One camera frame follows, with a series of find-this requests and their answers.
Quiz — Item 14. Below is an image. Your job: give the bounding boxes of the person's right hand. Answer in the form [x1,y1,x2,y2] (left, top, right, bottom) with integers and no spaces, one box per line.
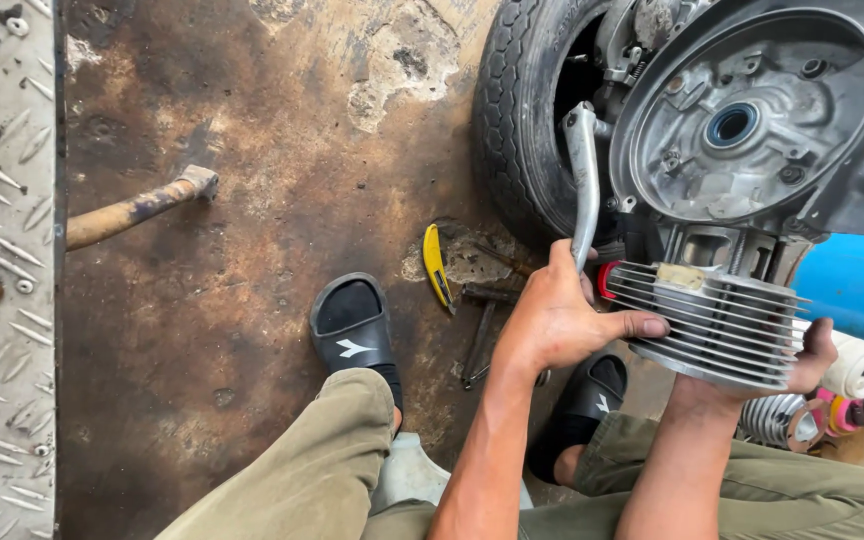
[668,316,840,415]

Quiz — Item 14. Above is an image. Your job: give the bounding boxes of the person's left hand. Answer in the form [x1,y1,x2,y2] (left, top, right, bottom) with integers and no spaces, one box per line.
[492,238,672,381]

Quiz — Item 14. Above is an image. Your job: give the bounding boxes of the silver finned engine cylinder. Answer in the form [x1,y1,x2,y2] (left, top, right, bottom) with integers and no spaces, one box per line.
[601,258,813,396]

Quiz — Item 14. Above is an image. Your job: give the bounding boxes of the white cloth roll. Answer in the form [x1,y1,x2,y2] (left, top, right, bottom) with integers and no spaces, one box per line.
[792,318,864,401]

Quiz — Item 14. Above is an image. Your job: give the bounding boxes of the pink and yellow parts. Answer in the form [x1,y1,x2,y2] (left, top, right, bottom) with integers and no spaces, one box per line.
[813,385,864,438]

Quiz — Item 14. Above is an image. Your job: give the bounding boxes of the blue barrel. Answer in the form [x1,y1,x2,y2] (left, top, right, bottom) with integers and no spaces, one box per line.
[787,232,864,388]

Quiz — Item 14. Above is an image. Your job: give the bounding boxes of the silver finned cylinder head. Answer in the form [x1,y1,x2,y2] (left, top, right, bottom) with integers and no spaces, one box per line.
[735,393,828,456]

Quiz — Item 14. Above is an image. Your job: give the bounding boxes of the red piston part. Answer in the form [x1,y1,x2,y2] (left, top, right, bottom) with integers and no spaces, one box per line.
[596,259,625,302]

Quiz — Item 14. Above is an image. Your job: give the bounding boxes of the black slide sandal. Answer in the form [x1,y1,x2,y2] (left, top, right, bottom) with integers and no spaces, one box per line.
[308,271,399,378]
[525,352,629,486]

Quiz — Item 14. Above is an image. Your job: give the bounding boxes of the grey scooter engine casing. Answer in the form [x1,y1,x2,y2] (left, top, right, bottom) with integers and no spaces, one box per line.
[607,0,864,280]

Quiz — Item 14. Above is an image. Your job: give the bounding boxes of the silver kick start lever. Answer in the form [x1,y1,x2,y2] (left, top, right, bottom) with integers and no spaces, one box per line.
[561,100,604,275]

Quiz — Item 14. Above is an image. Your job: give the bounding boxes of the dark rusty hand tool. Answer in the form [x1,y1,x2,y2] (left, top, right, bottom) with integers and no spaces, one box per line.
[462,282,523,306]

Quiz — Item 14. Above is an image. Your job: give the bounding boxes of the dark metal wrench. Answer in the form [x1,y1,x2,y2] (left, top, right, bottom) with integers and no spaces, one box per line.
[460,300,498,392]

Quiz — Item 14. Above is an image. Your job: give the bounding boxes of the black scooter tyre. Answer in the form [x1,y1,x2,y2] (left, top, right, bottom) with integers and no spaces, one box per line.
[471,0,628,250]

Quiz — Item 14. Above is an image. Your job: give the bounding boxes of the yellow utility knife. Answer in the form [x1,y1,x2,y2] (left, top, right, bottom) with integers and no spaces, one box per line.
[421,222,458,315]

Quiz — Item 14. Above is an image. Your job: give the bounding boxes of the white plastic stool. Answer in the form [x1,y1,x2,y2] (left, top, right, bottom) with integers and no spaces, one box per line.
[367,431,536,519]

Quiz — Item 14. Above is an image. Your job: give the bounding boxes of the olive green trousers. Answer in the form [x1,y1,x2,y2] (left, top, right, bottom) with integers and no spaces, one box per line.
[153,366,864,540]

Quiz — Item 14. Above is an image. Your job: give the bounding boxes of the rusty yellow metal pipe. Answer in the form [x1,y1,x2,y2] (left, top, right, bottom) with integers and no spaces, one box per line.
[65,164,221,253]

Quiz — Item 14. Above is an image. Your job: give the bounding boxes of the diamond plate metal ramp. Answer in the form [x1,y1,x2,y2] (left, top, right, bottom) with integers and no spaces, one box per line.
[0,0,59,540]

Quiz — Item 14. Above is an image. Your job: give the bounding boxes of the brown handled screwdriver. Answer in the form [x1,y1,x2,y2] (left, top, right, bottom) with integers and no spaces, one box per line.
[472,240,536,279]

